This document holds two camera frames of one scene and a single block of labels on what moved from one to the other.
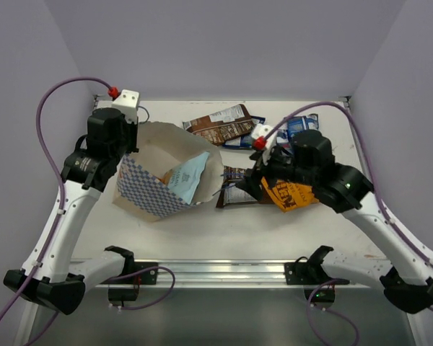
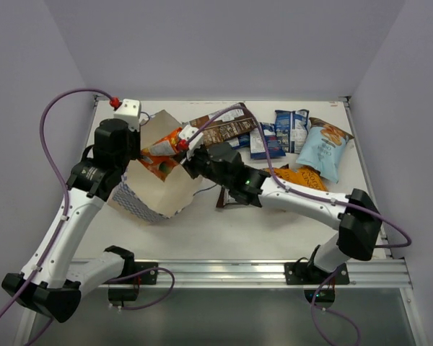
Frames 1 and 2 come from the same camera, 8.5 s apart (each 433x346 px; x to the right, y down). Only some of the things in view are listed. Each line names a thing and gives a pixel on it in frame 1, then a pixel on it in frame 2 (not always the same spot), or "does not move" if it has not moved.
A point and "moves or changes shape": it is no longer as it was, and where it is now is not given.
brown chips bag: [223, 126] does not move
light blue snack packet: [186, 178] → [323, 148]
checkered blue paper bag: [138, 188] moves or changes shape
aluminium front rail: [221, 273] does not move
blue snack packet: [299, 124] moves or changes shape
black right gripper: [252, 182] → [190, 162]
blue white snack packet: [245, 141] does not move
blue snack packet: [282, 138] moves or changes shape
